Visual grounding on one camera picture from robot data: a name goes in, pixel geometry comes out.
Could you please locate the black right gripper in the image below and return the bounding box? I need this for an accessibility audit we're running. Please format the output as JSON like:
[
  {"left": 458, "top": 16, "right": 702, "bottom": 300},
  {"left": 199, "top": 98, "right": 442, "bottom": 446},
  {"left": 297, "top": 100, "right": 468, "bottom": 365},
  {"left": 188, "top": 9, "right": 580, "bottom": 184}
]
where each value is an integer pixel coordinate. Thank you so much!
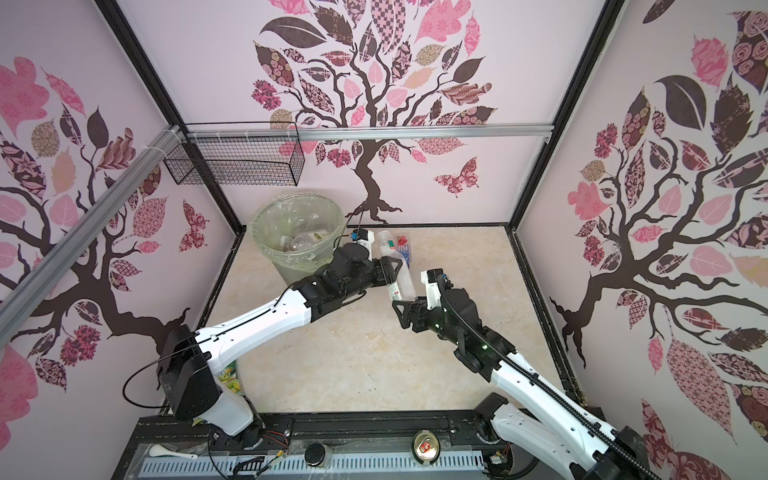
[{"left": 393, "top": 292, "right": 464, "bottom": 349}]

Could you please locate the clear bottle green cap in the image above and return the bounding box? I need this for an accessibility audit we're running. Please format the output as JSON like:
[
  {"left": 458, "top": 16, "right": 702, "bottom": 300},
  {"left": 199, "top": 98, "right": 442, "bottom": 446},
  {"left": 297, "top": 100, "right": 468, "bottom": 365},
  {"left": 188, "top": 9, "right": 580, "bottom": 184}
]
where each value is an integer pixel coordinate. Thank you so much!
[{"left": 376, "top": 230, "right": 416, "bottom": 301}]

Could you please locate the clear bottle pink blue label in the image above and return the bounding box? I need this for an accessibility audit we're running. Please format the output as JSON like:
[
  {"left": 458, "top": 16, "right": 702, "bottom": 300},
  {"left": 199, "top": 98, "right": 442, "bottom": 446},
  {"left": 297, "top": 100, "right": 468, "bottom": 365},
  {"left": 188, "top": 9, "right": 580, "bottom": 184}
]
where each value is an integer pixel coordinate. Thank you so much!
[{"left": 396, "top": 235, "right": 412, "bottom": 266}]

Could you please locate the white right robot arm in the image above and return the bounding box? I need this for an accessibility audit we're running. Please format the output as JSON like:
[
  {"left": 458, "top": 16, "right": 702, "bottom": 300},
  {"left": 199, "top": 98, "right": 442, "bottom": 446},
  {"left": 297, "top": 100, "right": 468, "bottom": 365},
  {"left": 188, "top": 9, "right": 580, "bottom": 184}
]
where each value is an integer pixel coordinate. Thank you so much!
[{"left": 392, "top": 283, "right": 655, "bottom": 479}]

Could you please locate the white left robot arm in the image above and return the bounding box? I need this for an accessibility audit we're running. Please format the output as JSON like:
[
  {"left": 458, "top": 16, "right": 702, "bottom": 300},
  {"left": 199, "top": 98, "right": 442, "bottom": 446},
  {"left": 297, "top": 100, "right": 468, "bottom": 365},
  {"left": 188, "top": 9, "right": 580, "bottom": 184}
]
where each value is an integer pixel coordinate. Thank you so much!
[{"left": 157, "top": 243, "right": 406, "bottom": 437}]

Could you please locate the grey mesh waste bin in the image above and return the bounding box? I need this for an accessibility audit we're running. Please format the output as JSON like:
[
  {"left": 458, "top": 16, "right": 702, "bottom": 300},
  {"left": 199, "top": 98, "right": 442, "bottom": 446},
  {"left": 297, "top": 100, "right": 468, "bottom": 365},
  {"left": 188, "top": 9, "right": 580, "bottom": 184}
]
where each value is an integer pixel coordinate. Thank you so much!
[{"left": 248, "top": 193, "right": 348, "bottom": 288}]

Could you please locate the tin can on base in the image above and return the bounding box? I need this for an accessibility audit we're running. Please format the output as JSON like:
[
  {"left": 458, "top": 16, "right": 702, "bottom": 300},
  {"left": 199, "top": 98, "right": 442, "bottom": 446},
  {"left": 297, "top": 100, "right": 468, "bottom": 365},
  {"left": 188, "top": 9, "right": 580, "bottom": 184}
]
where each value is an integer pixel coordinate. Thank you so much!
[{"left": 411, "top": 430, "right": 442, "bottom": 465}]

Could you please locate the green snack bag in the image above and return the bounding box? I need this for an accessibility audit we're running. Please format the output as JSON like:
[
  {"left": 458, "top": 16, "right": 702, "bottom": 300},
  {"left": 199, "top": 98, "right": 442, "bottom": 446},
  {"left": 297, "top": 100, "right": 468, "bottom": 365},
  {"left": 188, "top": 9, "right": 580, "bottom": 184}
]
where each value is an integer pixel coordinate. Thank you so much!
[{"left": 216, "top": 361, "right": 244, "bottom": 396}]

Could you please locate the black round knob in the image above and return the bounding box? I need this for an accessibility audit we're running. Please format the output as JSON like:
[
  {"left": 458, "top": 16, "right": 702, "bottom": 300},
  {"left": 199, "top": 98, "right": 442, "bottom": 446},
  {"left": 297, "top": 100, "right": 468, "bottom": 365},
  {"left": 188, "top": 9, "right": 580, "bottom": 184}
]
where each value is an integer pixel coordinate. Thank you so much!
[{"left": 304, "top": 442, "right": 331, "bottom": 468}]

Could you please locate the white spoon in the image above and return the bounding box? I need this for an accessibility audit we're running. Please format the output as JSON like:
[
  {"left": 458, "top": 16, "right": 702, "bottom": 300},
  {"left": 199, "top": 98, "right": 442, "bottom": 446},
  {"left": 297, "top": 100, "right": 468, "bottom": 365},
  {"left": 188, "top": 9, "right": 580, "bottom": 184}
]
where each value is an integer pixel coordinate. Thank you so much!
[{"left": 148, "top": 444, "right": 199, "bottom": 460}]

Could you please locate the white vented base panel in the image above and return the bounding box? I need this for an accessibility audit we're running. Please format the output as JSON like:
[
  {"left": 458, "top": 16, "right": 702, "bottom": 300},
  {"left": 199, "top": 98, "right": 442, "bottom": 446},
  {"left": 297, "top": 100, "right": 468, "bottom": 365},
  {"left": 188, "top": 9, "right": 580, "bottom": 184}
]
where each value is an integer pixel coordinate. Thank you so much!
[{"left": 137, "top": 451, "right": 487, "bottom": 480}]

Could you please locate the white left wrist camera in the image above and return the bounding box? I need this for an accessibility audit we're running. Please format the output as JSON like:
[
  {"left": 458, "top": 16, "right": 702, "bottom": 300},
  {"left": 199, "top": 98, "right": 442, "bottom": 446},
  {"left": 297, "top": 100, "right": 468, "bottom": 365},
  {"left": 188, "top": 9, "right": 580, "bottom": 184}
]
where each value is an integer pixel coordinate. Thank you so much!
[{"left": 351, "top": 228, "right": 375, "bottom": 259}]

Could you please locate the black corrugated cable hose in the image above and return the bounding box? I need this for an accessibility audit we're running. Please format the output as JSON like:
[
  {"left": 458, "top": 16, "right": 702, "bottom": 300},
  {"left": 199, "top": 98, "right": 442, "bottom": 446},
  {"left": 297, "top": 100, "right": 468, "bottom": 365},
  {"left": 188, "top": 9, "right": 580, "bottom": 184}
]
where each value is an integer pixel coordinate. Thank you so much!
[{"left": 440, "top": 272, "right": 661, "bottom": 480}]

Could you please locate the black wire wall basket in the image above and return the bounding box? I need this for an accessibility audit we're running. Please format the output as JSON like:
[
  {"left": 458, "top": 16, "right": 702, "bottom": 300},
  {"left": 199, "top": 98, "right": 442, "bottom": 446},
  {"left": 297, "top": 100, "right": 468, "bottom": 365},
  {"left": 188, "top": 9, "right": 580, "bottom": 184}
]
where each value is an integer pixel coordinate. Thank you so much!
[{"left": 164, "top": 120, "right": 305, "bottom": 187}]

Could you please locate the aluminium rail back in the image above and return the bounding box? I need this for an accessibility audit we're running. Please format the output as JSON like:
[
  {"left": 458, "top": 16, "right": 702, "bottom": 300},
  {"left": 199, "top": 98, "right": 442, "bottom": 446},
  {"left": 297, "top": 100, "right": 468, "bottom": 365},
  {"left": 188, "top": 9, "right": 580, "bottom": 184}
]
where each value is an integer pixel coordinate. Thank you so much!
[{"left": 187, "top": 123, "right": 554, "bottom": 141}]

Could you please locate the aluminium rail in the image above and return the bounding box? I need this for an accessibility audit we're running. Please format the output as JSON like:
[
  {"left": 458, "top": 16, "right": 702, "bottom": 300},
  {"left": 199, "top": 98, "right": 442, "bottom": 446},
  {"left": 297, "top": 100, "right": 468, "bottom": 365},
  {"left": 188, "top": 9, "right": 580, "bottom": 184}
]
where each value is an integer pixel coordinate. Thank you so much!
[
  {"left": 1, "top": 125, "right": 183, "bottom": 345},
  {"left": 187, "top": 123, "right": 554, "bottom": 141}
]

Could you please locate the aluminium rail left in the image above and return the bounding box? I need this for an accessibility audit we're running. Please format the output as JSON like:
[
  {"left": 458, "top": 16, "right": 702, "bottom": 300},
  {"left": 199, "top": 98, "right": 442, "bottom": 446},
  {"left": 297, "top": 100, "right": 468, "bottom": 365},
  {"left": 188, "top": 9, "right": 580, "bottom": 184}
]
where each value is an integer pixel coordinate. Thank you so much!
[{"left": 1, "top": 125, "right": 183, "bottom": 345}]

